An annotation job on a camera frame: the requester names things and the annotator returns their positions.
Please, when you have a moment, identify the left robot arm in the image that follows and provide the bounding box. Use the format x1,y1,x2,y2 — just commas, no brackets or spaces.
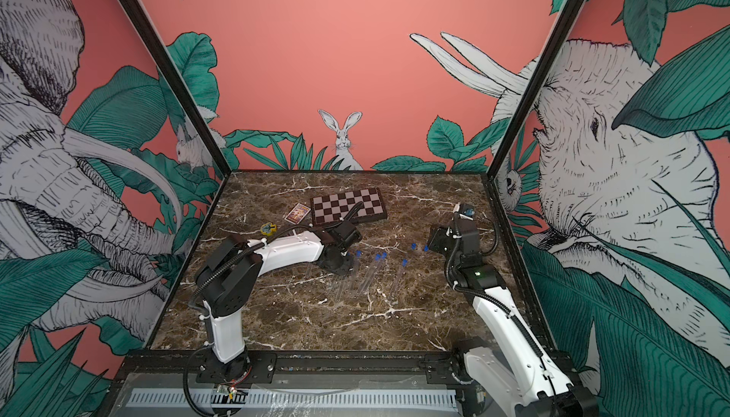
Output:
188,201,364,365

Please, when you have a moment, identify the yellow small toy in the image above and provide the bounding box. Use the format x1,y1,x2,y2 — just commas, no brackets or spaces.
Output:
260,222,278,236

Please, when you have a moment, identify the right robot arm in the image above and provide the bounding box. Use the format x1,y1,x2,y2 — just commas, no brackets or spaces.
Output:
428,205,599,416

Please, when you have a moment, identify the black mounting rail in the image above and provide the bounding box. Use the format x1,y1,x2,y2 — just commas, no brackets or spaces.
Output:
115,350,467,387

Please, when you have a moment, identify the test tube rightmost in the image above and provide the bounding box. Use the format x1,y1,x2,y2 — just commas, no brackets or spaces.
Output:
389,259,408,299

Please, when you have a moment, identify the test tube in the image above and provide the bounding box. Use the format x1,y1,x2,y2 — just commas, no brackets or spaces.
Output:
389,259,408,299
357,254,382,295
361,252,388,293
336,250,362,301

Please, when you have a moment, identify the folded chess board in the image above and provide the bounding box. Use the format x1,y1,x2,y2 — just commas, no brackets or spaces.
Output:
310,187,388,226

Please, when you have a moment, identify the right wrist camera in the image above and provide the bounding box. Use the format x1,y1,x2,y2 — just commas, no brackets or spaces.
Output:
452,202,476,232

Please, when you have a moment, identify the small card box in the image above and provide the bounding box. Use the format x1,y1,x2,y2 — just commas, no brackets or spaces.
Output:
284,203,311,225

